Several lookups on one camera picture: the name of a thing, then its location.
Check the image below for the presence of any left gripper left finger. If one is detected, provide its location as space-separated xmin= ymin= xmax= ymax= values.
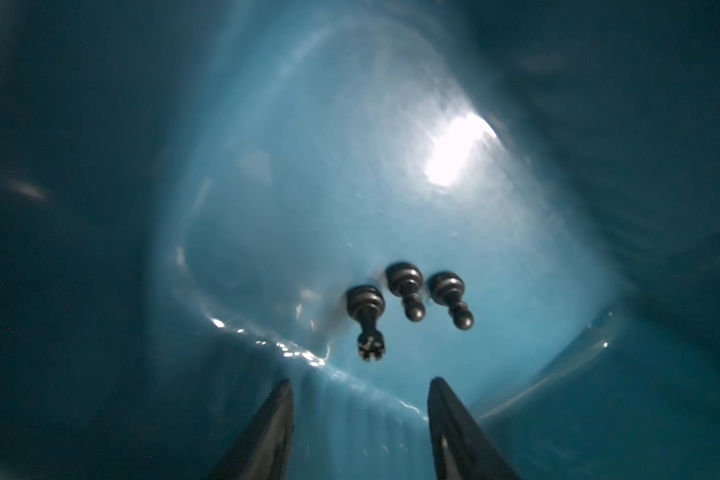
xmin=207 ymin=380 xmax=294 ymax=480

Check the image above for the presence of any teal plastic tray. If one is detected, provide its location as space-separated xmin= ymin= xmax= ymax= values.
xmin=0 ymin=1 xmax=720 ymax=479

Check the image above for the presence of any black chess pawn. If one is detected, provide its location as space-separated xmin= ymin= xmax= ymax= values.
xmin=385 ymin=262 xmax=426 ymax=323
xmin=427 ymin=271 xmax=474 ymax=331

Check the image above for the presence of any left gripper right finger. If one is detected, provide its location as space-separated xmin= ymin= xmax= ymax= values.
xmin=427 ymin=377 xmax=520 ymax=480

